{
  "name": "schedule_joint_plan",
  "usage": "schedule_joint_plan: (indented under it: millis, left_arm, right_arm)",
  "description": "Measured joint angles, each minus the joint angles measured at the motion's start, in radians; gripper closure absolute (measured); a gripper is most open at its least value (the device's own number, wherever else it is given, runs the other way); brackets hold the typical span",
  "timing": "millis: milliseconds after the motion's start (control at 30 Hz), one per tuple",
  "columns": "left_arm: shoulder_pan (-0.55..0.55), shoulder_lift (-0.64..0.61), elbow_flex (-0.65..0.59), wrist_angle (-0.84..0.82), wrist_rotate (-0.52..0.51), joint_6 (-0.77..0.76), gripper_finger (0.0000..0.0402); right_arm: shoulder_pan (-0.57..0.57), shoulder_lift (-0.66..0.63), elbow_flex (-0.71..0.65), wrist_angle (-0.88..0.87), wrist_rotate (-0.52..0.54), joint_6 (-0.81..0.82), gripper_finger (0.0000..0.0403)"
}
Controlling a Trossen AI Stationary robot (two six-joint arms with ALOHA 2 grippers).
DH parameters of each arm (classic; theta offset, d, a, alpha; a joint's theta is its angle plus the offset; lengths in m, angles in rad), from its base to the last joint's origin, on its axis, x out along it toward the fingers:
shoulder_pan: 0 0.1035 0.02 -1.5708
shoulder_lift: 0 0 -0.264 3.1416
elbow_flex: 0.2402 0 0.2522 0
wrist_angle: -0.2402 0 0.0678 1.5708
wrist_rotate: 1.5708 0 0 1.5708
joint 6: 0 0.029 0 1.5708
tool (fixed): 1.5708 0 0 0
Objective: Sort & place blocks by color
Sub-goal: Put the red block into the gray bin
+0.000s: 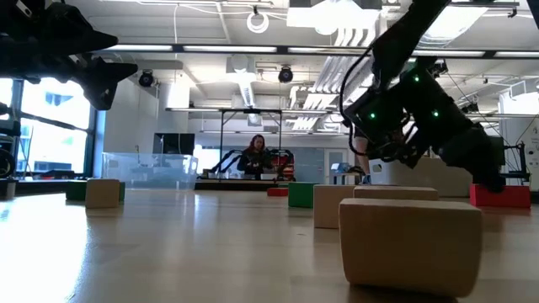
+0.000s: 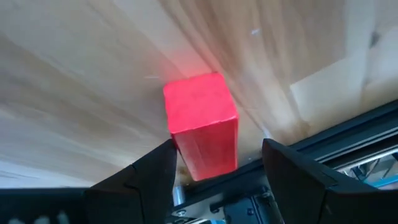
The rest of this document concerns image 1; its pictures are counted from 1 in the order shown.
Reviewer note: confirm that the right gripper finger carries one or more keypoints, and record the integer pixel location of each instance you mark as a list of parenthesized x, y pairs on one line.
[(457, 157), (484, 164)]

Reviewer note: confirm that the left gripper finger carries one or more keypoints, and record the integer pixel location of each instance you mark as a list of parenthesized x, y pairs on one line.
[(76, 35), (105, 82)]

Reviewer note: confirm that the red rectangular block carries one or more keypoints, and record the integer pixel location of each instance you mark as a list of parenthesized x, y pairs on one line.
[(501, 197), (277, 192)]

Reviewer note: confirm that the thick natural wood block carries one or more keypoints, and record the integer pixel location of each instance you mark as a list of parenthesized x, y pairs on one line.
[(410, 246)]

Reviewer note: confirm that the arched natural wood block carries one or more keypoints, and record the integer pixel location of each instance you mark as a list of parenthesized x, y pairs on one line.
[(102, 192)]

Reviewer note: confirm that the green rectangular block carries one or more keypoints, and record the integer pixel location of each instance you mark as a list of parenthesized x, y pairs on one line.
[(75, 191)]

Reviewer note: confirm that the tall natural wood block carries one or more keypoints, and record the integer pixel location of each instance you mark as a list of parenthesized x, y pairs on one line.
[(332, 206)]

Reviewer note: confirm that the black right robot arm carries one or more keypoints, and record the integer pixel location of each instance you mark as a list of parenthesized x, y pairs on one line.
[(404, 33)]

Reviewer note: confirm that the black background robot arm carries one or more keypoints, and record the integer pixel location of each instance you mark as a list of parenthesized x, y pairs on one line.
[(225, 162), (280, 157)]

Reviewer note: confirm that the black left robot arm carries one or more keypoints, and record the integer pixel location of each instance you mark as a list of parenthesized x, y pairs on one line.
[(8, 129)]

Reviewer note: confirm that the black monitor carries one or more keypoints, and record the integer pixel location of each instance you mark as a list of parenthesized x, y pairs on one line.
[(500, 145), (173, 144)]

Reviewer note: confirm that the black equipment stand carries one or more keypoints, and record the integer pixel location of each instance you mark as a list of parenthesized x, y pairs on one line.
[(520, 162)]

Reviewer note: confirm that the black ceiling spotlight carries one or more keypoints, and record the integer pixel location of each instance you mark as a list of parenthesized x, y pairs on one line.
[(440, 67), (146, 78), (285, 75)]

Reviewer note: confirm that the white plastic bin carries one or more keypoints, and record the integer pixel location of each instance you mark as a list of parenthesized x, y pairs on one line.
[(421, 179)]

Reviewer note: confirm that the clear plastic bin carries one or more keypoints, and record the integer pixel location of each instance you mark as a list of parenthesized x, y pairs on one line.
[(149, 170)]

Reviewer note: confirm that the white door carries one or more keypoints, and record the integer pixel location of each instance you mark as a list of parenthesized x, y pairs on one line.
[(335, 166)]

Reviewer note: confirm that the white ceiling light panel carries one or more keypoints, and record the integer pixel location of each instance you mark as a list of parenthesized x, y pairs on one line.
[(328, 17), (467, 21)]

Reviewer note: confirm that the long ceiling light bar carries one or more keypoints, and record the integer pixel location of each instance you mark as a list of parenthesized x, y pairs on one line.
[(229, 49)]

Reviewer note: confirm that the red tool chest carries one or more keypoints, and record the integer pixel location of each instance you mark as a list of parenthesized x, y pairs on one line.
[(288, 168)]

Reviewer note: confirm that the black metal stand frame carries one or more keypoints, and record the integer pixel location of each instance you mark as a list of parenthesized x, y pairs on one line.
[(252, 111)]

